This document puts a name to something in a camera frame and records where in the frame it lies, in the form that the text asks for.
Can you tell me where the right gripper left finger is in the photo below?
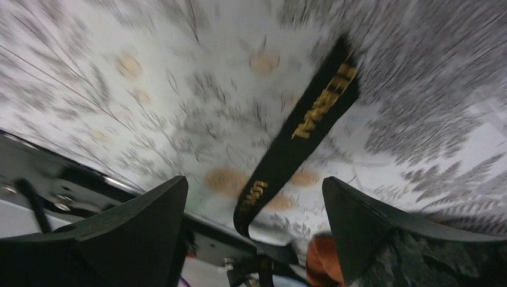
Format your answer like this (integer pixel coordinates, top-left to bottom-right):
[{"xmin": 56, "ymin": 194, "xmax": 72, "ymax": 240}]
[{"xmin": 1, "ymin": 176, "xmax": 188, "ymax": 286}]

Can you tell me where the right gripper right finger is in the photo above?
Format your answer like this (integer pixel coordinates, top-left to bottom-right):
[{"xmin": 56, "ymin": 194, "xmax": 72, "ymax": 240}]
[{"xmin": 322, "ymin": 177, "xmax": 506, "ymax": 286}]

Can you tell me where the black strap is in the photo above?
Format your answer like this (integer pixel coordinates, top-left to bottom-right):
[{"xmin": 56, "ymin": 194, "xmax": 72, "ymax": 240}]
[{"xmin": 233, "ymin": 35, "xmax": 361, "ymax": 239}]

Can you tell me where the brown cloth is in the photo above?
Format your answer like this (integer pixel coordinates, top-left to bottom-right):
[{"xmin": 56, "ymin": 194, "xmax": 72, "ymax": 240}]
[{"xmin": 306, "ymin": 234, "xmax": 346, "ymax": 287}]

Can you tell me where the floral table cloth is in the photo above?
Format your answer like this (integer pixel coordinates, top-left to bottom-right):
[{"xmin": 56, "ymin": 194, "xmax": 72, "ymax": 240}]
[{"xmin": 1, "ymin": 1, "xmax": 506, "ymax": 253}]

